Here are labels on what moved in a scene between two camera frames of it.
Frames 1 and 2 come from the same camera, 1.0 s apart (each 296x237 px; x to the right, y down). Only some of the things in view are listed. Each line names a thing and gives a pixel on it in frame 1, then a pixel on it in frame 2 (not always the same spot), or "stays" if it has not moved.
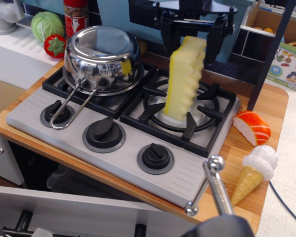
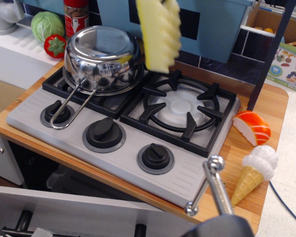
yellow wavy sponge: (185, 67) to (160, 20)
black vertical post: (285, 15) stays
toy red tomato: (55, 46) stays
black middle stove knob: (104, 136) stays
